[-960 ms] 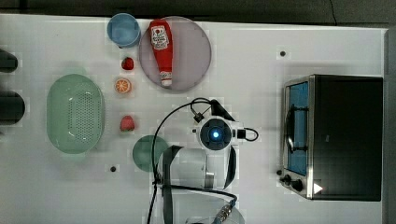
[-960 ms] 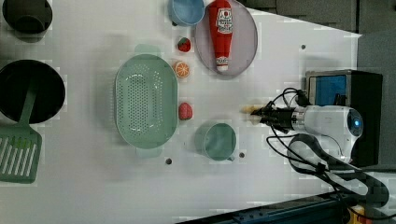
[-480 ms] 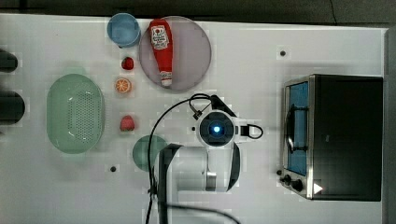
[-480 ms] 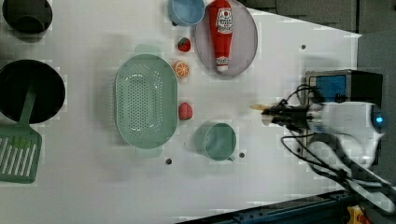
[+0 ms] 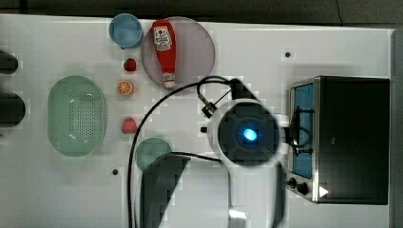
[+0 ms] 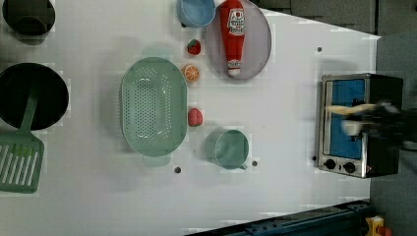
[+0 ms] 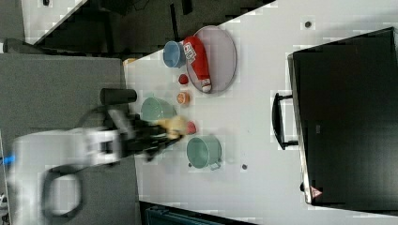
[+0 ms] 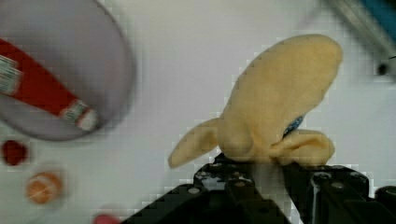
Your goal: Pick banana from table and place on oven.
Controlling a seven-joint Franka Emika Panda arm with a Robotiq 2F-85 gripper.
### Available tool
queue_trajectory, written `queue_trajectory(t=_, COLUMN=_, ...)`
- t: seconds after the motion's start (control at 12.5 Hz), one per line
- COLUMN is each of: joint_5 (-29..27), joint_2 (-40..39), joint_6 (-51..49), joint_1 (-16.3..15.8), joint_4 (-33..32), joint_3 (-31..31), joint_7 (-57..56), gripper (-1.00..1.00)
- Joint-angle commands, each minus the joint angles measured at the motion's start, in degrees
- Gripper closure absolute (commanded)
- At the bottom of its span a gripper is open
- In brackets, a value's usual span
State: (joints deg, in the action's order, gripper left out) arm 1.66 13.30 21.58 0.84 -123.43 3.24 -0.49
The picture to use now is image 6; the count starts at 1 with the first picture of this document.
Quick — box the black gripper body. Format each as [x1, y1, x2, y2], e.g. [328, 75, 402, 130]
[355, 101, 417, 144]

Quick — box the peeled plush banana toy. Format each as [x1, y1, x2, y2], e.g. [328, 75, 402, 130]
[327, 103, 378, 136]

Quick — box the silver black toaster oven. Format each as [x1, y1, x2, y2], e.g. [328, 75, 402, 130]
[318, 74, 403, 178]

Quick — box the green plastic cup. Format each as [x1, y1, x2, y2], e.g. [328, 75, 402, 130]
[205, 128, 249, 170]

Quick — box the grey round plate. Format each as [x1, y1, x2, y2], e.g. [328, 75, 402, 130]
[205, 0, 271, 80]

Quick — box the red plush ketchup bottle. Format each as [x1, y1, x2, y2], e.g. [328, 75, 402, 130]
[220, 0, 246, 76]

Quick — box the pink plush fruit toy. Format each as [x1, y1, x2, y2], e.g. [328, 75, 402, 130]
[188, 108, 204, 127]

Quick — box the orange slice toy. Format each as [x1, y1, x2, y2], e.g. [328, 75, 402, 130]
[182, 64, 200, 83]

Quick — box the red plush strawberry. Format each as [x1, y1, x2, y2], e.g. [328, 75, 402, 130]
[187, 39, 202, 56]

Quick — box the blue plastic cup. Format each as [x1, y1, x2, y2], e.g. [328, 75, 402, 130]
[176, 0, 216, 29]

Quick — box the green plastic colander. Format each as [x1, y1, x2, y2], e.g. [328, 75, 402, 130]
[120, 47, 188, 167]

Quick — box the green slotted spatula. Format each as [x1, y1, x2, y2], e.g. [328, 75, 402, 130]
[0, 88, 44, 194]

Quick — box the black pot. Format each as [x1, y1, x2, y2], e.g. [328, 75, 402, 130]
[2, 0, 56, 36]

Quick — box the black round pan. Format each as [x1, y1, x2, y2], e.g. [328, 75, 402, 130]
[0, 63, 69, 131]

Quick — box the blue metal frame rail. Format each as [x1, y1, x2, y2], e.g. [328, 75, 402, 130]
[187, 201, 375, 236]

